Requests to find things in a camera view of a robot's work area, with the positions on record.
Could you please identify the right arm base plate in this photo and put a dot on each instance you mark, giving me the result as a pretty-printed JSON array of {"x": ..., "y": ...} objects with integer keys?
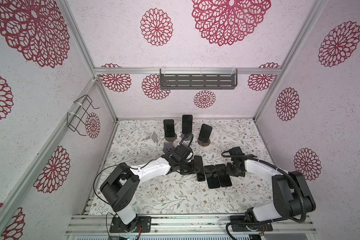
[{"x": 248, "y": 228}]

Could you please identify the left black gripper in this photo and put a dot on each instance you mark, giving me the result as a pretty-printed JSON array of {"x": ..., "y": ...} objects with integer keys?
[{"x": 194, "y": 169}]

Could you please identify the wooden round stand back left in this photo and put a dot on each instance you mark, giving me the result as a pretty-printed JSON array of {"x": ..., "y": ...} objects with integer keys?
[{"x": 171, "y": 139}]

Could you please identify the wooden round stand back right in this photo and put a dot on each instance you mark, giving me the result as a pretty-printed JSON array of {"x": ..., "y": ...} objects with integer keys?
[{"x": 204, "y": 144}]

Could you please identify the grey round stand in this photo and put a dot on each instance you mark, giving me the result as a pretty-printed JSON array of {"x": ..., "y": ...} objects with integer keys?
[
  {"x": 186, "y": 137},
  {"x": 168, "y": 147}
]

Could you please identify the wooden round stand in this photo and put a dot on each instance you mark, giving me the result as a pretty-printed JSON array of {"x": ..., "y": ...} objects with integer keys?
[
  {"x": 171, "y": 139},
  {"x": 204, "y": 144}
]

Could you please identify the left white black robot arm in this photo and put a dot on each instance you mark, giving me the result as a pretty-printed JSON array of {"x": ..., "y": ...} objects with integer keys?
[{"x": 120, "y": 186}]

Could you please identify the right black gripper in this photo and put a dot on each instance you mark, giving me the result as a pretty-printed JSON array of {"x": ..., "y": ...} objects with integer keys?
[{"x": 228, "y": 165}]

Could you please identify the black wire wall rack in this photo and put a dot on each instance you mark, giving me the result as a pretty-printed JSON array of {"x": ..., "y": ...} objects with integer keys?
[{"x": 84, "y": 121}]

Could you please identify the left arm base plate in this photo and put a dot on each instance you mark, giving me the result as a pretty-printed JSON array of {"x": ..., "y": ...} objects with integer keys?
[{"x": 141, "y": 224}]

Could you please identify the grey slotted wall shelf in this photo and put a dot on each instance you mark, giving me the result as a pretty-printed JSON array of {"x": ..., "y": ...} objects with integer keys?
[{"x": 198, "y": 81}]

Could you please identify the white stand far left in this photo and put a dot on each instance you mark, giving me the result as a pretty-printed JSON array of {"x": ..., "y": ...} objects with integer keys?
[{"x": 152, "y": 139}]

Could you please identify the grey round stand front left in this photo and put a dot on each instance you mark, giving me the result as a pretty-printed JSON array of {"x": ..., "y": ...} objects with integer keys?
[{"x": 168, "y": 147}]

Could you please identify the aluminium front rail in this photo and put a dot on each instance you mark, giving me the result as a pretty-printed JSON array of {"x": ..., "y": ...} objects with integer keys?
[{"x": 209, "y": 224}]

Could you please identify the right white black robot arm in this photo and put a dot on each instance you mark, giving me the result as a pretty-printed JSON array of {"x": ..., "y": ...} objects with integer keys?
[{"x": 291, "y": 200}]

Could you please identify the grey round stand back centre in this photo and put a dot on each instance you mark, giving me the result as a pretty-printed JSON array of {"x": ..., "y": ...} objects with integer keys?
[{"x": 186, "y": 137}]

